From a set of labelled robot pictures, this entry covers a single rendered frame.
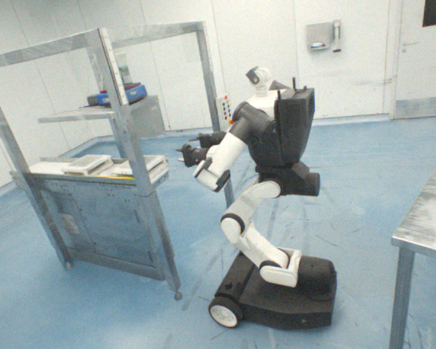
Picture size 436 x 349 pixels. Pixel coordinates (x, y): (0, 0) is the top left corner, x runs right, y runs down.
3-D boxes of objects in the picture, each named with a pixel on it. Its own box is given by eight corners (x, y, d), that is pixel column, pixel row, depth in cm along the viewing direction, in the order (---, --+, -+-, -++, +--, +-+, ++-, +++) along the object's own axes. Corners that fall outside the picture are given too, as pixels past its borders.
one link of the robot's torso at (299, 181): (320, 188, 147) (320, 155, 139) (316, 202, 136) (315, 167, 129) (266, 185, 159) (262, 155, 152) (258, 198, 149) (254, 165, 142)
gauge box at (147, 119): (166, 131, 186) (158, 99, 178) (156, 137, 178) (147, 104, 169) (139, 132, 196) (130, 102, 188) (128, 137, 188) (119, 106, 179)
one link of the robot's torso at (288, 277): (304, 265, 177) (303, 248, 171) (296, 291, 161) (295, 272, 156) (270, 259, 186) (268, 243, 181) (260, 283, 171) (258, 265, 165)
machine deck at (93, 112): (158, 101, 178) (157, 94, 176) (115, 120, 148) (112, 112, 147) (87, 107, 206) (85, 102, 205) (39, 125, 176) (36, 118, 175)
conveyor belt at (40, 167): (169, 172, 193) (168, 165, 191) (146, 191, 173) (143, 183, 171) (41, 166, 255) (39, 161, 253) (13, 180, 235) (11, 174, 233)
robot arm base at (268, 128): (267, 145, 122) (282, 121, 118) (256, 146, 110) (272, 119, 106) (238, 126, 127) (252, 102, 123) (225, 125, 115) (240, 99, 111)
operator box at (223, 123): (234, 123, 249) (229, 92, 238) (226, 130, 235) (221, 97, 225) (227, 124, 251) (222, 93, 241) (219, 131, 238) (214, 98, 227)
